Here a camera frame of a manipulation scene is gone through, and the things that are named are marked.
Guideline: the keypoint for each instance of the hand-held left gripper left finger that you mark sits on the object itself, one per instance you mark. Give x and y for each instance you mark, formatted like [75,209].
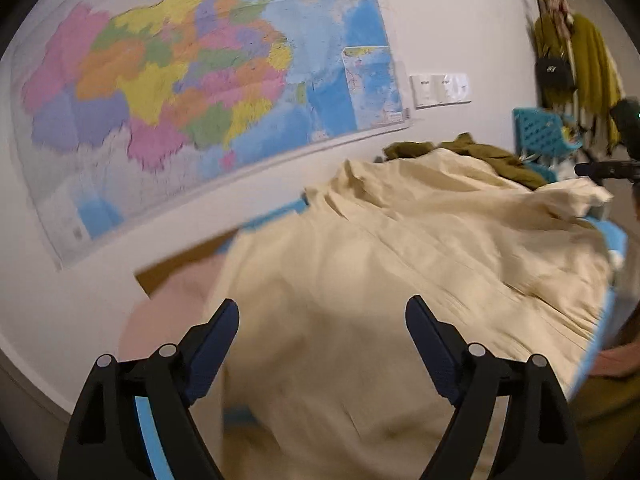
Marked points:
[210,355]

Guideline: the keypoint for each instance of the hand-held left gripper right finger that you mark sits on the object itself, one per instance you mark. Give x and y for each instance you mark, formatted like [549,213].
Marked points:
[430,350]

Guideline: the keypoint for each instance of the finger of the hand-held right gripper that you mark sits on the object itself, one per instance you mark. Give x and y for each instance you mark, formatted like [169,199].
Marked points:
[600,169]

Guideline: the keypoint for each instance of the large cream garment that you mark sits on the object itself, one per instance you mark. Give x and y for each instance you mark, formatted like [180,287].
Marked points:
[400,260]

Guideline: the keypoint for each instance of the pink cloth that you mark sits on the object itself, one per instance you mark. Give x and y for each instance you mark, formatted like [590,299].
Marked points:
[170,305]

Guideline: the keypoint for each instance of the blue plastic basket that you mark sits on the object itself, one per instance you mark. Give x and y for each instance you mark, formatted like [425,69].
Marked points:
[540,132]

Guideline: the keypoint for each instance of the hanging mustard garment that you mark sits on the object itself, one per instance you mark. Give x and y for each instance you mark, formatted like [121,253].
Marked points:
[590,60]

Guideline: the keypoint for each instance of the black hanging bag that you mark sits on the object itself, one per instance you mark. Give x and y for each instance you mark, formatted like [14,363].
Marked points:
[552,75]

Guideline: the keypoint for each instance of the wooden headboard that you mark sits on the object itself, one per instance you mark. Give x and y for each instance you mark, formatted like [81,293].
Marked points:
[160,272]

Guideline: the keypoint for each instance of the olive green garment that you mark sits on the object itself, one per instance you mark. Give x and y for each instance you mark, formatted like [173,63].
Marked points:
[480,152]

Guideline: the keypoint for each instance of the person's olive trousers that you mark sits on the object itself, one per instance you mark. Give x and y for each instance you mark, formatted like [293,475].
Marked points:
[605,410]

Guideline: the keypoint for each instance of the person's orange shirt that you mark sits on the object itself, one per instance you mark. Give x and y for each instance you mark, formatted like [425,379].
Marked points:
[617,360]

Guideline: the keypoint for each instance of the white wall switch plate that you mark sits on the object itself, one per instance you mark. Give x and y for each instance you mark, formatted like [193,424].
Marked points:
[457,87]
[425,91]

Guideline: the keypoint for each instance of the colourful wall map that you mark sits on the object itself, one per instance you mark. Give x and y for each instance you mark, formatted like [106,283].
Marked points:
[200,60]

